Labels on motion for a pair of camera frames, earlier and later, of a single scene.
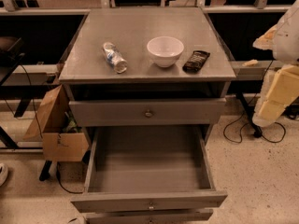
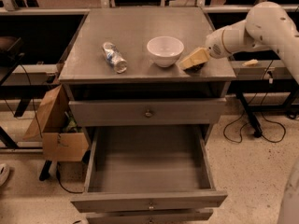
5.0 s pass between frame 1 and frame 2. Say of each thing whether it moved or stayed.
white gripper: moved
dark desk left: stayed
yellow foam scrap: stayed
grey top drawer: stayed
